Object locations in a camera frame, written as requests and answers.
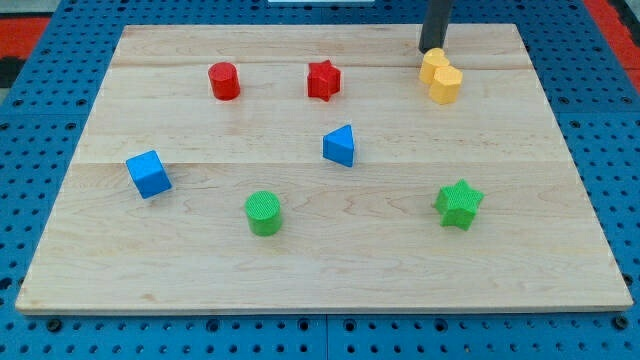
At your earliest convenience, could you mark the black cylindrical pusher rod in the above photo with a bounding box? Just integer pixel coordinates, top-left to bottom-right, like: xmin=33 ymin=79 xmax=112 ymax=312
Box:
xmin=418 ymin=0 xmax=453 ymax=53

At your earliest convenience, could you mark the red star block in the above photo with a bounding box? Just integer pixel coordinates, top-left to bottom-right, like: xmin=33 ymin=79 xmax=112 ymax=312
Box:
xmin=307 ymin=60 xmax=341 ymax=102

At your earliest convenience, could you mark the green star block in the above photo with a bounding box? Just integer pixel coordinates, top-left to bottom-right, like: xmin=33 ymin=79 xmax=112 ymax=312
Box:
xmin=434 ymin=179 xmax=484 ymax=231

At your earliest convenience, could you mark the yellow heart block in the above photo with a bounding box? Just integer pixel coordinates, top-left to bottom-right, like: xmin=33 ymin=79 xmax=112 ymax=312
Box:
xmin=419 ymin=48 xmax=450 ymax=84

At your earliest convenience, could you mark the yellow hexagon block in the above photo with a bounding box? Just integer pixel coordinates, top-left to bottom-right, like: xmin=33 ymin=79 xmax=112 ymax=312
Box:
xmin=429 ymin=66 xmax=463 ymax=105

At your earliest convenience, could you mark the blue triangle block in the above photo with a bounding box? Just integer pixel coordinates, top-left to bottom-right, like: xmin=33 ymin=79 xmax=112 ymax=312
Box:
xmin=323 ymin=125 xmax=355 ymax=167

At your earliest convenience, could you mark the light wooden board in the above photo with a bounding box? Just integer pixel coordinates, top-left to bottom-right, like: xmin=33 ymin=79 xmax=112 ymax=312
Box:
xmin=16 ymin=24 xmax=633 ymax=315

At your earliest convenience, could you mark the red cylinder block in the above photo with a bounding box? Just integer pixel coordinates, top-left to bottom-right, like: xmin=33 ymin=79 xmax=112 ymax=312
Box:
xmin=208 ymin=62 xmax=241 ymax=101

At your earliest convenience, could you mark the green cylinder block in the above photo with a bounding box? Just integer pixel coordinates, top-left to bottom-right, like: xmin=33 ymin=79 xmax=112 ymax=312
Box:
xmin=245 ymin=190 xmax=282 ymax=236

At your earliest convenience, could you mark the blue cube block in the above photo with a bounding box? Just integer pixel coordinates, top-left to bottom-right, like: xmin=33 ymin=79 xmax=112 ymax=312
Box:
xmin=125 ymin=150 xmax=172 ymax=199

